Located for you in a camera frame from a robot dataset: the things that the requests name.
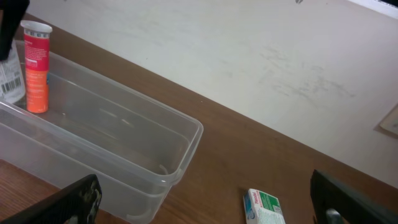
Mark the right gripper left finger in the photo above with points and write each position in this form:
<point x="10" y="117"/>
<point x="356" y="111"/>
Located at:
<point x="77" y="203"/>

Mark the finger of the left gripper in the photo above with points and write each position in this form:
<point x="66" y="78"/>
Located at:
<point x="12" y="13"/>

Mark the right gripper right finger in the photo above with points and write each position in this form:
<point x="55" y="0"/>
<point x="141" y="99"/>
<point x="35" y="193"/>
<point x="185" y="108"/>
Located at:
<point x="336" y="202"/>

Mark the orange tablet tube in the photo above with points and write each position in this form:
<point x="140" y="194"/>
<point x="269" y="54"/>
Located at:
<point x="37" y="48"/>

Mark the white spray bottle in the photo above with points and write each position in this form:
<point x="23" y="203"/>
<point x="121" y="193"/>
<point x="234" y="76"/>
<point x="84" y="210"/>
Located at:
<point x="12" y="80"/>

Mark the clear plastic container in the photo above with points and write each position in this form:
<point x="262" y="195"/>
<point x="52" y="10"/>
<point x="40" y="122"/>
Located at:
<point x="138" y="148"/>

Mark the white green medicine box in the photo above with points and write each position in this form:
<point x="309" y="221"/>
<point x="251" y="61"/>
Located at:
<point x="262" y="208"/>

